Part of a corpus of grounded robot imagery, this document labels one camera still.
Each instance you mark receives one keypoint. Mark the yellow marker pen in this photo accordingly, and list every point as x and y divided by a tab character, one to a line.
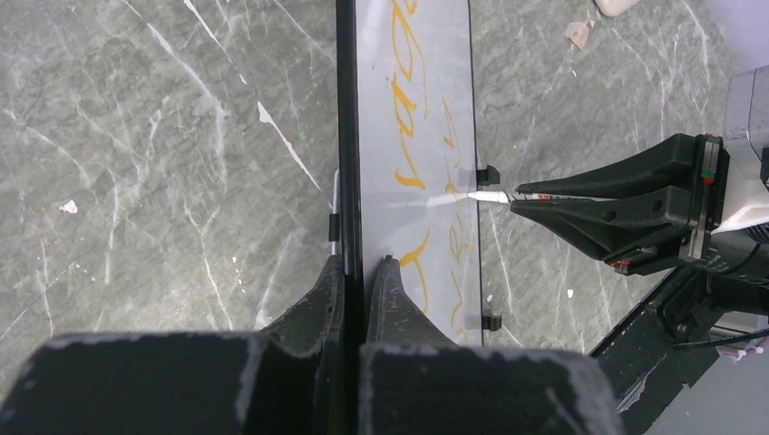
507	197

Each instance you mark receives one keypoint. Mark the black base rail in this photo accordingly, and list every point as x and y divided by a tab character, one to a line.
648	357

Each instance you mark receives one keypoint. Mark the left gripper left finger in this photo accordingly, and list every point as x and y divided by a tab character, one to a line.
286	378

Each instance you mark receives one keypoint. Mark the white pvc pipe frame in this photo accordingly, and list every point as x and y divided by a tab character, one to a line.
613	8

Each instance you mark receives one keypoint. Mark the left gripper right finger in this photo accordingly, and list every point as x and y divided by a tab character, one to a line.
414	380

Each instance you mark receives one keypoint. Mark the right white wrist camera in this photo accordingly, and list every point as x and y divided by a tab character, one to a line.
746	141

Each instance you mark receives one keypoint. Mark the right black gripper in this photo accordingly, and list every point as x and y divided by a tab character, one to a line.
640	235

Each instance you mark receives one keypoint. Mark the black-framed whiteboard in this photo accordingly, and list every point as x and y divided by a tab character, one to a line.
408	161

